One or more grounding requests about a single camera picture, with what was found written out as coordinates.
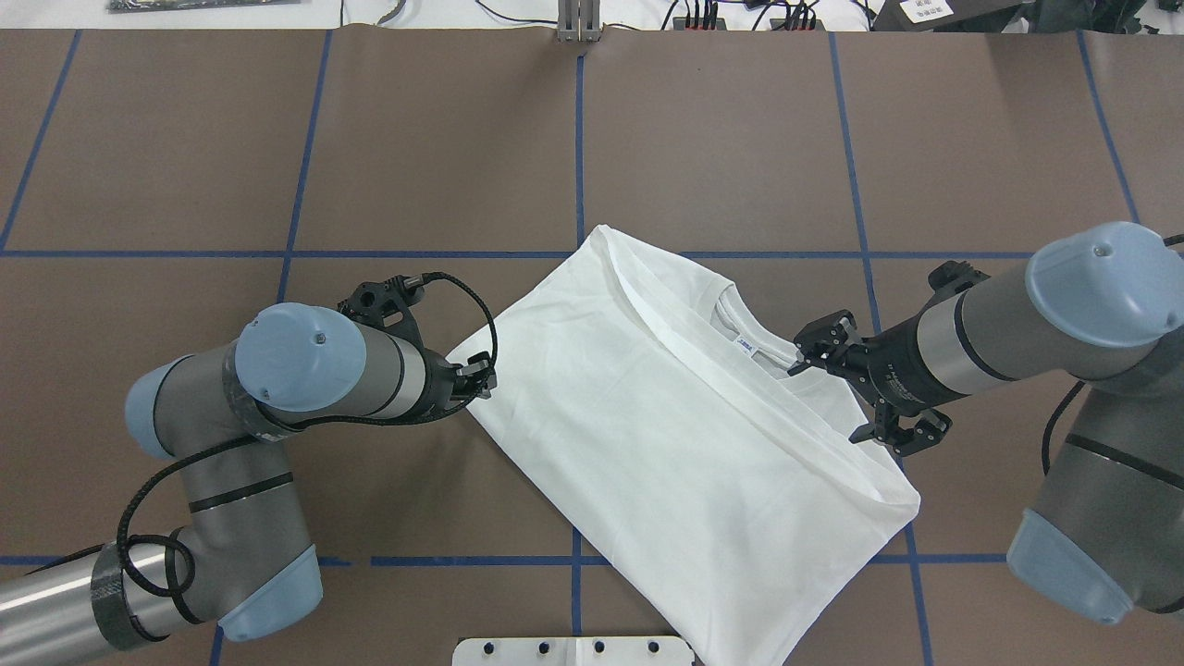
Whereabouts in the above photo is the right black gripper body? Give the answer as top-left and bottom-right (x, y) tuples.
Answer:
(841, 319), (946, 417)

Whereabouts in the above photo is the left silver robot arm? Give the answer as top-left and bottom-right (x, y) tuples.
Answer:
(4, 302), (498, 665)

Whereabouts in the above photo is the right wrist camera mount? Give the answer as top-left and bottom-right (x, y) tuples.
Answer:
(927, 260), (991, 302)

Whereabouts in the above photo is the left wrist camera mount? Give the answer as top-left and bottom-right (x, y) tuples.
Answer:
(337, 275), (426, 350)

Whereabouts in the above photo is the white printed t-shirt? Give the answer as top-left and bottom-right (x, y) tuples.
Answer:
(469, 225), (920, 665)

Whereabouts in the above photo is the aluminium frame post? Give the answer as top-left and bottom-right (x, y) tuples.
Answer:
(556, 0), (603, 43)

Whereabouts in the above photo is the orange black adapter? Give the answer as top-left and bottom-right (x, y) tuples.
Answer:
(662, 1), (726, 32)
(753, 1), (824, 32)

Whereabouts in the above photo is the lower orange black adapter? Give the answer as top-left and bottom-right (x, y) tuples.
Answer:
(753, 1), (824, 32)

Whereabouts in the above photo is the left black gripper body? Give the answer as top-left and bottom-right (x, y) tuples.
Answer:
(422, 350), (461, 417)

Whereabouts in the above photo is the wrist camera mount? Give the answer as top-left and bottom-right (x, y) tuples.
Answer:
(337, 275), (426, 350)
(927, 260), (991, 302)

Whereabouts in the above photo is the upper orange black adapter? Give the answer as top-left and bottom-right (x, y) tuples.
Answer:
(662, 1), (726, 32)

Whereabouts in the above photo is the white labelled black box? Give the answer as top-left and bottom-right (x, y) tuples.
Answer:
(870, 1), (1025, 33)

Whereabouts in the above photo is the white pedestal column base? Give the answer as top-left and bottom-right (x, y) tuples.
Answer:
(451, 635), (697, 665)

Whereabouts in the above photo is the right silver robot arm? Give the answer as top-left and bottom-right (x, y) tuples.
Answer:
(789, 222), (1183, 625)

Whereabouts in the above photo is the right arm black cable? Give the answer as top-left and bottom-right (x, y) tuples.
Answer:
(1040, 379), (1089, 476)

